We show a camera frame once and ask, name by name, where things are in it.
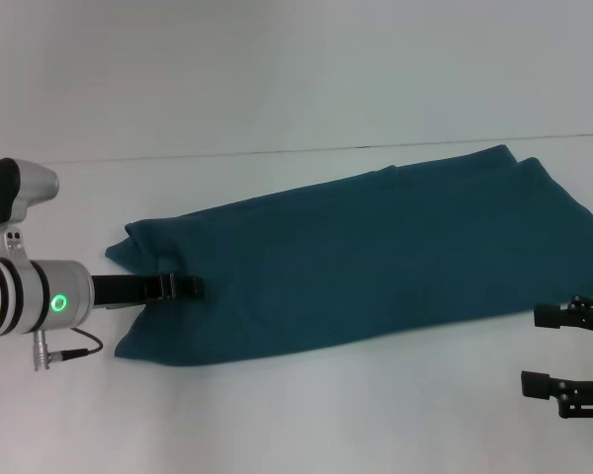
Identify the teal T-shirt white print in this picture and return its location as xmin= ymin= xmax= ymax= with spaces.
xmin=103 ymin=143 xmax=593 ymax=369

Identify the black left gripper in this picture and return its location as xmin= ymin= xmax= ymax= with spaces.
xmin=91 ymin=272 xmax=208 ymax=310

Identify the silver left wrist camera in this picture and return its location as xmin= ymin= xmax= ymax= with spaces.
xmin=0 ymin=157 xmax=60 ymax=262

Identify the black cable silver plug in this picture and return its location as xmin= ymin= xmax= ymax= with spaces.
xmin=32 ymin=326 xmax=104 ymax=372

